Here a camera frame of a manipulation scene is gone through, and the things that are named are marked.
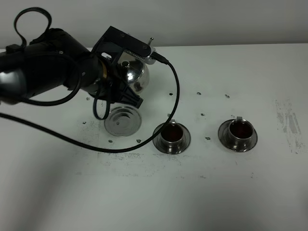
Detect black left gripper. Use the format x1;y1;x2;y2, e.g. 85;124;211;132
81;51;143;108

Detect stainless steel teapot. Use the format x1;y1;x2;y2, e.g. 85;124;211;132
102;37;154;96

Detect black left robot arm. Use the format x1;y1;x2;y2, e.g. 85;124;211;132
0;26;150;108

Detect steel teapot saucer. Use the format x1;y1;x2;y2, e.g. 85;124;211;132
104;106;142;137

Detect left stainless steel teacup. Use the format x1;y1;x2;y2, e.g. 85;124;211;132
160;120;184;148

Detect stainless steel teacup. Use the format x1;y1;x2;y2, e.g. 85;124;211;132
160;120;184;148
228;116;254;143

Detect right stainless steel teacup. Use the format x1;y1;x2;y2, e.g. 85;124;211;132
228;116;254;143

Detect left steel cup saucer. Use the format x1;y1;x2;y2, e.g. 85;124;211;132
153;123;191;154

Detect steel cup saucer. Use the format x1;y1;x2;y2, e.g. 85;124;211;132
218;118;258;153
153;123;191;154

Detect right steel cup saucer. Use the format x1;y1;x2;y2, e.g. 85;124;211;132
218;118;258;153

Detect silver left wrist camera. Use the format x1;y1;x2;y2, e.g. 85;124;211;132
91;26;156;65

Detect black left camera cable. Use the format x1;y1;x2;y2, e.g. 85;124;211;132
0;7;180;154

